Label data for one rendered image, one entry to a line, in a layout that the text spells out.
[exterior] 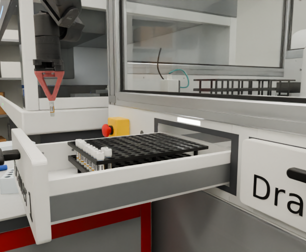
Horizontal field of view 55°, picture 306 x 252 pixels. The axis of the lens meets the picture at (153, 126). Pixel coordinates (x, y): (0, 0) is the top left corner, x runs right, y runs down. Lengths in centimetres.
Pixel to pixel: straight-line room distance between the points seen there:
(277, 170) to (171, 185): 16
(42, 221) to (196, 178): 25
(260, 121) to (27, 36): 104
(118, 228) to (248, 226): 33
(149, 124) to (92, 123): 63
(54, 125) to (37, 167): 97
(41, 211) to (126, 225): 40
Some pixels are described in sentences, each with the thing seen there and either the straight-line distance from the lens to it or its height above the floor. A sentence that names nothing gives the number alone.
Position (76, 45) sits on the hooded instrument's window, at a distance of 139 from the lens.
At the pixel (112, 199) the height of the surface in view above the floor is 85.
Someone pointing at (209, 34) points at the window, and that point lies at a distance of 62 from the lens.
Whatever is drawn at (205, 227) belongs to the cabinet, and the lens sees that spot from 65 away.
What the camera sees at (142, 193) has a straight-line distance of 46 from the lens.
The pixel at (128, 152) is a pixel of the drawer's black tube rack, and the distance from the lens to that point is 50.
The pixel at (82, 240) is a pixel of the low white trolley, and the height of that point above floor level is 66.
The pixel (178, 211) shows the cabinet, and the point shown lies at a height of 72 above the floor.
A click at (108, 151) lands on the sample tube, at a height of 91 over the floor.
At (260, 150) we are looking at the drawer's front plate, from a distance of 48.
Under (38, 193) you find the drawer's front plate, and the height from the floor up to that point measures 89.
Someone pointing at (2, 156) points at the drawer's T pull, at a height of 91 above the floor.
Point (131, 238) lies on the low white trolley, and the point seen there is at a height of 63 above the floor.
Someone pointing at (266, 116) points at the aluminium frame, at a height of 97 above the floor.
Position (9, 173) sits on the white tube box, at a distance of 81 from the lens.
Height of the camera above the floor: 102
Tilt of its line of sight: 8 degrees down
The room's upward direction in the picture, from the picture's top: straight up
